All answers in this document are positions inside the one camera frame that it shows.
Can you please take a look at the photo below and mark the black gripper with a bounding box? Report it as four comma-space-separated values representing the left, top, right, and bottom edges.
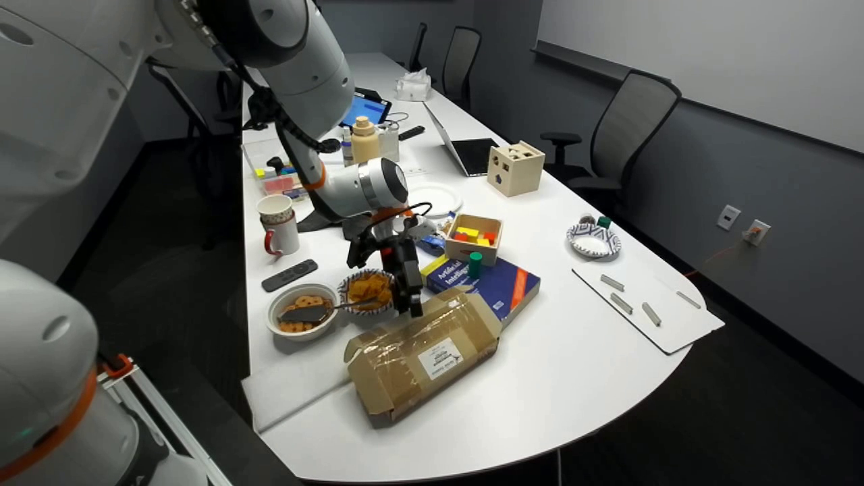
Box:
361, 207, 431, 318

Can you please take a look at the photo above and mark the dark spoon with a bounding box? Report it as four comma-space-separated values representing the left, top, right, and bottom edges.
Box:
278, 295, 361, 330

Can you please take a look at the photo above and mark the black remote control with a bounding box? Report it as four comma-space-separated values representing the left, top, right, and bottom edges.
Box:
258, 257, 320, 295

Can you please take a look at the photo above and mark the white mug with red handle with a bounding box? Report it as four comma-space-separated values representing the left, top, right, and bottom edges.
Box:
256, 191, 301, 259

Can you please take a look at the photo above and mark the white stand with red clamp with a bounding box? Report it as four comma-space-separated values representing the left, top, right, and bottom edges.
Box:
92, 352, 233, 486

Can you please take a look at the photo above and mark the small wooden tray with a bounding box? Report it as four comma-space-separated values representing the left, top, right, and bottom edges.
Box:
436, 212, 504, 268

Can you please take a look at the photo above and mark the open grey laptop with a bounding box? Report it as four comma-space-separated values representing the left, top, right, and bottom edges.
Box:
420, 99, 500, 178

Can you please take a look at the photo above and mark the white round plate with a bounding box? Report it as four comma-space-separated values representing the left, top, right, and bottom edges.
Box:
401, 185, 463, 221

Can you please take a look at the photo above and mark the white bowl with cereal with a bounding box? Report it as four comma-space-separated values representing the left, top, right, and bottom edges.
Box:
265, 280, 343, 342

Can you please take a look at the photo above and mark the beige wall outlet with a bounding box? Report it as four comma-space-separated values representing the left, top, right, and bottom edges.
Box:
739, 216, 771, 248

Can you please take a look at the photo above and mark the blue book with orange stripe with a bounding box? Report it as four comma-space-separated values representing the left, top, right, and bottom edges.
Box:
420, 253, 543, 328

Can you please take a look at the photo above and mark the clear plastic bin with toys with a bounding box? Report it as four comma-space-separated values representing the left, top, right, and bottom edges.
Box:
243, 132, 314, 203

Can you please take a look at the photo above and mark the black office chair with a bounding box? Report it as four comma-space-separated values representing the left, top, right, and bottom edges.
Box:
145, 58, 246, 199

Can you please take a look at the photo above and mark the wall mounted whiteboard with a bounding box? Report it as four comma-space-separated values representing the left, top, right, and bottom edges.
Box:
535, 0, 864, 156

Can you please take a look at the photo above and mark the cream plastic bottle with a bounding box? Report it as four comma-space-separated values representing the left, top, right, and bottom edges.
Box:
347, 114, 386, 167

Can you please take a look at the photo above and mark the coiled white cable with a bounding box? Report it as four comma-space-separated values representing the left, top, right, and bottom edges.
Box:
565, 220, 623, 264

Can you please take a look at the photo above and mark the wooden cube with holes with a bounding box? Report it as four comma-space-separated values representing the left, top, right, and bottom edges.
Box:
485, 141, 547, 199

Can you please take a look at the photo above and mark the blue packet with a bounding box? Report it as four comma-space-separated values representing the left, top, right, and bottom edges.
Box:
416, 228, 447, 259

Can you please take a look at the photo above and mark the white tissue box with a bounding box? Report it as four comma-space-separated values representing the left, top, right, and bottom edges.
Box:
399, 64, 434, 102

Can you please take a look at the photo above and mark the grey mesh office chair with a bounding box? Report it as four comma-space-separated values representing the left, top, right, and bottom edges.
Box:
439, 24, 482, 105
536, 70, 682, 220

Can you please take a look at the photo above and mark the flat white board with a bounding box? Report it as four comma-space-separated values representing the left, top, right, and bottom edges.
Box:
569, 247, 727, 359

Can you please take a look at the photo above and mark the small bowl with orange snacks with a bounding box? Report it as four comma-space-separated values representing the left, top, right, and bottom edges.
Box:
337, 268, 401, 318

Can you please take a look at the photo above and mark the blue screen tablet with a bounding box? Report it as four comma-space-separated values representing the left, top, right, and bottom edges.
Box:
337, 93, 393, 129

